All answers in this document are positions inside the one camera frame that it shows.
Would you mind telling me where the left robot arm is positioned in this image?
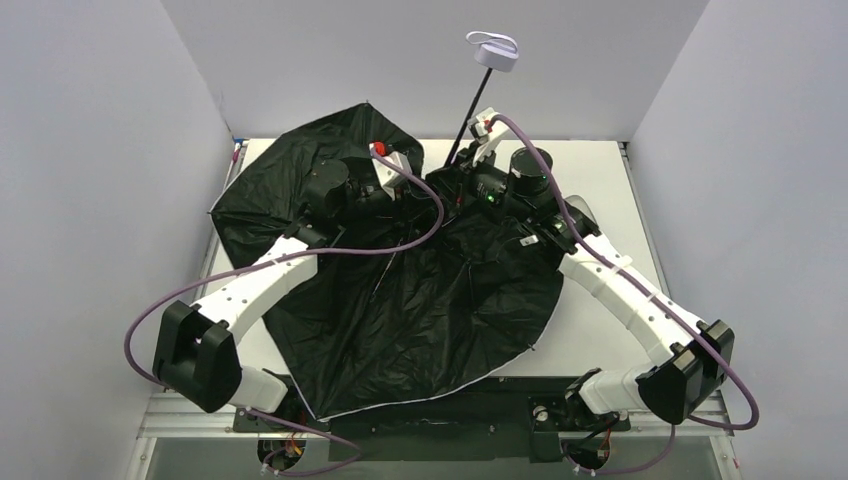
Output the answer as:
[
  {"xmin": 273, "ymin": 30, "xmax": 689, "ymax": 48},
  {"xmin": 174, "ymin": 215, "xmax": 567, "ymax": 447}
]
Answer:
[{"xmin": 151, "ymin": 152, "xmax": 415, "ymax": 413}]

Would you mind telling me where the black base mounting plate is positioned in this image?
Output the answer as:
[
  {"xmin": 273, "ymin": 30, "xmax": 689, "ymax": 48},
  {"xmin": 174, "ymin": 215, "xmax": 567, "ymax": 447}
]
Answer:
[{"xmin": 233, "ymin": 377, "xmax": 631, "ymax": 468}]

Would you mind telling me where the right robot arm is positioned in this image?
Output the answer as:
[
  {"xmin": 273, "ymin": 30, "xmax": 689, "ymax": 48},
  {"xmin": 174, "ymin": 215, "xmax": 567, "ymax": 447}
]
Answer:
[{"xmin": 450, "ymin": 146, "xmax": 735, "ymax": 425}]

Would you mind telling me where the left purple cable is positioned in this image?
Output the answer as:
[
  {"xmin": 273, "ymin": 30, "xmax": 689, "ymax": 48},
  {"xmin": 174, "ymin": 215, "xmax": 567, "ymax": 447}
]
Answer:
[{"xmin": 123, "ymin": 149, "xmax": 446, "ymax": 478}]

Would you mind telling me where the lavender umbrella case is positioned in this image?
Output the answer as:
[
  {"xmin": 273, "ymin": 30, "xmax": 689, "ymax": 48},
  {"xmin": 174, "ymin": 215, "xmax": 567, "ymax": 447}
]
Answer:
[{"xmin": 565, "ymin": 195, "xmax": 597, "ymax": 224}]

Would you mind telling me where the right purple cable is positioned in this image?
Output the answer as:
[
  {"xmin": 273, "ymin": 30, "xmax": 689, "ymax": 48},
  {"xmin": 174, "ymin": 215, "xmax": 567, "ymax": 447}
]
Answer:
[{"xmin": 490, "ymin": 113, "xmax": 762, "ymax": 477}]

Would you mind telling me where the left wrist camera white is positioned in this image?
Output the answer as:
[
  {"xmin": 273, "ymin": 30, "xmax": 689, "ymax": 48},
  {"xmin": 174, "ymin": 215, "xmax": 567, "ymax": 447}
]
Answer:
[{"xmin": 369, "ymin": 142, "xmax": 413, "ymax": 201}]

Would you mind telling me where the lavender folding umbrella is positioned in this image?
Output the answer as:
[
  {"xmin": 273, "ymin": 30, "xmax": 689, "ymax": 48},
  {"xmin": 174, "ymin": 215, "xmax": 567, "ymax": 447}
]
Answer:
[{"xmin": 211, "ymin": 103, "xmax": 564, "ymax": 420}]

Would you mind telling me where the purple cable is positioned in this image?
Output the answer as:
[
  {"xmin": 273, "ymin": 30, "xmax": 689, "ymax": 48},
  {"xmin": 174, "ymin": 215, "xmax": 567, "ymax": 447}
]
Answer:
[
  {"xmin": 123, "ymin": 149, "xmax": 446, "ymax": 478},
  {"xmin": 490, "ymin": 113, "xmax": 762, "ymax": 477}
]

